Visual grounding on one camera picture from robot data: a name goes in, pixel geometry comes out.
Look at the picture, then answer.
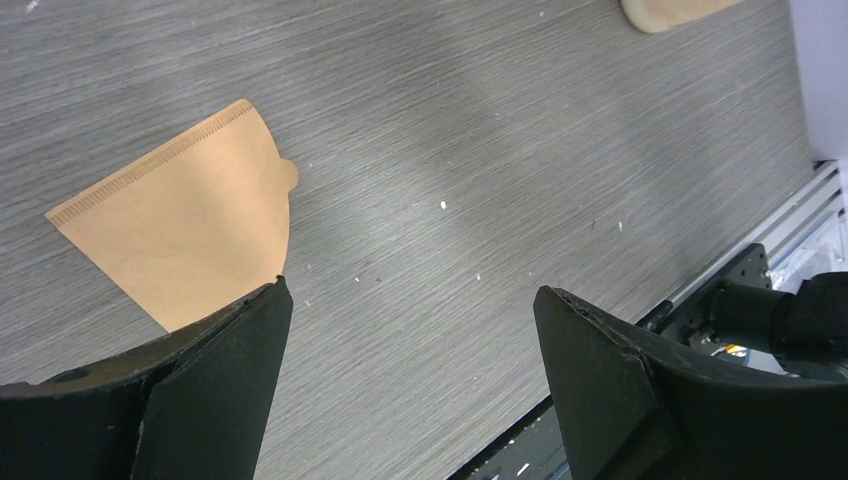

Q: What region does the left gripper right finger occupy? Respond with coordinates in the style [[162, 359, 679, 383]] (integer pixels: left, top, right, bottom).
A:
[[533, 286, 847, 479]]

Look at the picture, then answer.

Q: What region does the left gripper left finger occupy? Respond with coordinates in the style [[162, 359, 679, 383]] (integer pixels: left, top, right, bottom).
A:
[[1, 277, 293, 479]]

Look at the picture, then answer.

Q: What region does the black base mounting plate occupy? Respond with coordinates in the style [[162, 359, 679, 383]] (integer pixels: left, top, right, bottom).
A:
[[450, 243, 785, 479]]

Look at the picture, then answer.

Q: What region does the aluminium frame rail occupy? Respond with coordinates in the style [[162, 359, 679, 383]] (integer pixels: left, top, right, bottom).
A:
[[665, 160, 847, 312]]

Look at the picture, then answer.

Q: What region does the cream pump bottle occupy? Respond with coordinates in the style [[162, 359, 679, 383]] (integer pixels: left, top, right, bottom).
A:
[[620, 0, 744, 34]]

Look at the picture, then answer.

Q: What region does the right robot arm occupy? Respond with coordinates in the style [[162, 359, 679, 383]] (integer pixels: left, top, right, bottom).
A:
[[705, 272, 847, 383]]

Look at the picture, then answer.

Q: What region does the brown paper filter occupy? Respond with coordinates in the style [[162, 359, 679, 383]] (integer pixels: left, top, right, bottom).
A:
[[47, 99, 299, 332]]

